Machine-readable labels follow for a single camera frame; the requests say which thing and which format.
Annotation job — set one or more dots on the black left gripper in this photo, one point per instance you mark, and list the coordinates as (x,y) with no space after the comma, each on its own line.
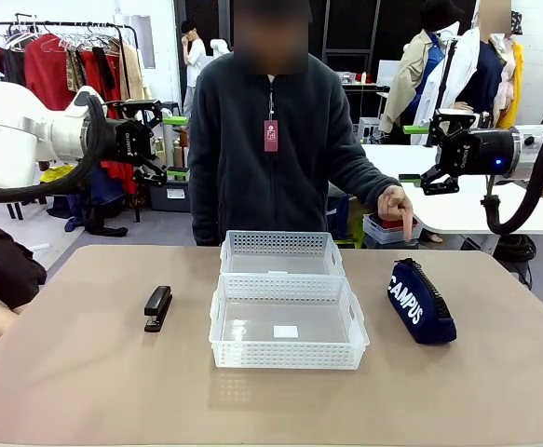
(126,139)

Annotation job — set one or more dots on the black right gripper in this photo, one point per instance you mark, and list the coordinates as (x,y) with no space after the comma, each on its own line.
(485,153)

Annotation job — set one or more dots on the black stapler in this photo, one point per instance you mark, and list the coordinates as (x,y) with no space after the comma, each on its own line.
(158,307)

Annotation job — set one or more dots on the navy campus pencil case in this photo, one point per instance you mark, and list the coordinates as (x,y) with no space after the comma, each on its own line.
(431,321)

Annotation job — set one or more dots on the standing person left forearm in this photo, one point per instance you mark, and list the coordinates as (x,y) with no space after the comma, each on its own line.
(364,179)

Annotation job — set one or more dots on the standing person right forearm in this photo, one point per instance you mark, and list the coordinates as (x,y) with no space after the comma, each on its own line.
(206,209)

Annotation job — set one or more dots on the standing person left hand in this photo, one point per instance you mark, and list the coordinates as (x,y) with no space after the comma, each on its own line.
(394,202)

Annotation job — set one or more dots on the grey storage box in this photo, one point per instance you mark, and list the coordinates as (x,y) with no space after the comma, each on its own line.
(171,195)

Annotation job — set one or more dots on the mannequin with beige coat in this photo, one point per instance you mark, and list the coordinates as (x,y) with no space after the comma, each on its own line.
(411,79)

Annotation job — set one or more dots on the white table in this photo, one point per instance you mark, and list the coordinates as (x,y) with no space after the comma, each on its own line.
(462,209)

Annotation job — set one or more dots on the person in dark fleece jacket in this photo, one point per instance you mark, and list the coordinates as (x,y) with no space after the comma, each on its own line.
(252,177)

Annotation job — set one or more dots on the clear bin with red contents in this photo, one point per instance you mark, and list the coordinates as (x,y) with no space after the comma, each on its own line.
(383,233)

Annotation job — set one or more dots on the black tripod pole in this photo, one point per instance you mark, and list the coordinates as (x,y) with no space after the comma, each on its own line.
(448,74)

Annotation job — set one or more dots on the person in white shirt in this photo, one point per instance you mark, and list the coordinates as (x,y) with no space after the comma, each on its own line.
(195,56)

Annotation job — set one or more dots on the maroon hanging tag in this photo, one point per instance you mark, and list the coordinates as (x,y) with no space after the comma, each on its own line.
(271,136)

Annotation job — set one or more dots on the mannequin with white coat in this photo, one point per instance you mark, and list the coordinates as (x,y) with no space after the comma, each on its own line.
(466,70)

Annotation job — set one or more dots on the white curved robot part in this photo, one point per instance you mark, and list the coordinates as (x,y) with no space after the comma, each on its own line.
(220,46)

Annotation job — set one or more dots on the yellow bag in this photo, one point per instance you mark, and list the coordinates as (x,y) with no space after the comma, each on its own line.
(57,174)

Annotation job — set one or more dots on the mannequin with yellow garment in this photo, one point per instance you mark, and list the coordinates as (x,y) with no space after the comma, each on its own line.
(515,84)

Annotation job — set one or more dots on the small white perforated plastic basket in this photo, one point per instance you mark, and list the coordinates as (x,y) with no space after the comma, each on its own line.
(280,242)

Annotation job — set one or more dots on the red hanging garment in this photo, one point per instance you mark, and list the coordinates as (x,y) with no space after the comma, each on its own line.
(47,74)

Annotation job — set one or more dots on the black clothes rack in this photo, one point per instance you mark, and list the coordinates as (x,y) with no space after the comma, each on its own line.
(66,24)

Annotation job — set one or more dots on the seated person in black clothes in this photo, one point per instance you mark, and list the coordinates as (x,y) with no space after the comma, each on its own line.
(5,270)

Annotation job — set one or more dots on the large white perforated plastic basket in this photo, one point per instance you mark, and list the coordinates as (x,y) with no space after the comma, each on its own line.
(285,356)

